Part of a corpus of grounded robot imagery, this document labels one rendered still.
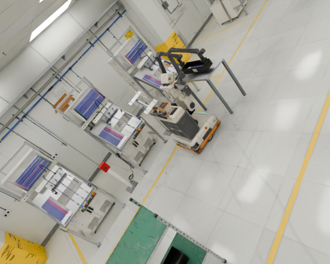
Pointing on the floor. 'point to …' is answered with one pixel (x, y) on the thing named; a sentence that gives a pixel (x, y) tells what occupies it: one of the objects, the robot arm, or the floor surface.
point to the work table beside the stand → (211, 82)
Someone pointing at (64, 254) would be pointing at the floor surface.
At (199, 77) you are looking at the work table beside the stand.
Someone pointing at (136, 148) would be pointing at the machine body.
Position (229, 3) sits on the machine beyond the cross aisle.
